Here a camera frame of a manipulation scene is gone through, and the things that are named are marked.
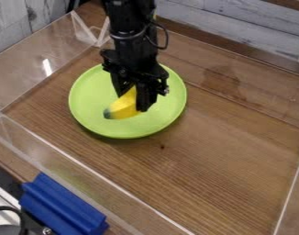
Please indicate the clear acrylic tray wall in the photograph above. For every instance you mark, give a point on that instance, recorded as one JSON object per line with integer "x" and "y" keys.
{"x": 28, "y": 155}

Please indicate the green round plate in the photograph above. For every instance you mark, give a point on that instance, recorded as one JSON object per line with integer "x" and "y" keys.
{"x": 91, "y": 95}

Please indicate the clear acrylic corner bracket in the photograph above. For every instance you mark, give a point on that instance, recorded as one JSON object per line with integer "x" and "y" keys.
{"x": 91, "y": 36}

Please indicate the yellow toy banana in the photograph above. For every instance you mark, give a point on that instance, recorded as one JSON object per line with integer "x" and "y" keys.
{"x": 123, "y": 107}

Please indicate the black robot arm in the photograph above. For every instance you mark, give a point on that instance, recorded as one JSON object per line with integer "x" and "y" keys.
{"x": 132, "y": 17}

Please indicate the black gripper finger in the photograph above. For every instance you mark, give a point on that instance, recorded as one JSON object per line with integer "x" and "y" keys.
{"x": 145, "y": 95}
{"x": 121, "y": 82}

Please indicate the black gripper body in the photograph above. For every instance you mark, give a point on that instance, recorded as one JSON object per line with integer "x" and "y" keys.
{"x": 133, "y": 54}

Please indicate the blue plastic clamp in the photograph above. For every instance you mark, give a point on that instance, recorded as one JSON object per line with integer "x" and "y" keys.
{"x": 60, "y": 209}

